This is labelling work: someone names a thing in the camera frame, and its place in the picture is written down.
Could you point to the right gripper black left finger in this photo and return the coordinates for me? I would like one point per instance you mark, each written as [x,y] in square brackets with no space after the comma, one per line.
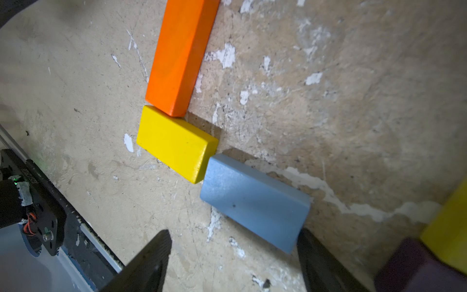
[147,271]

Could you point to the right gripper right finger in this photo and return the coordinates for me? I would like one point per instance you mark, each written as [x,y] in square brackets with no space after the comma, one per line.
[321,271]

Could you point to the light blue block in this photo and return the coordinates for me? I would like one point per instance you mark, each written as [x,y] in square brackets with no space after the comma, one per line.
[267,207]

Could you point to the purple block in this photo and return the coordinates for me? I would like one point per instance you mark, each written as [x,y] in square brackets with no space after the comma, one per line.
[414,268]

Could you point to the long yellow block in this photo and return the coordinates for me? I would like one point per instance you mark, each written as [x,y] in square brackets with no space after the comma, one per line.
[446,235]

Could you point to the small yellow block top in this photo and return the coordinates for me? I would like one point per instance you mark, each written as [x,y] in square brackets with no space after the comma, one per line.
[178,144]

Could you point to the orange block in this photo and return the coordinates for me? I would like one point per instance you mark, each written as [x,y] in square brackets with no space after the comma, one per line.
[182,43]

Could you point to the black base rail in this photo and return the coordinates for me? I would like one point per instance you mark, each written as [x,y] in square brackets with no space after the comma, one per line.
[46,245]

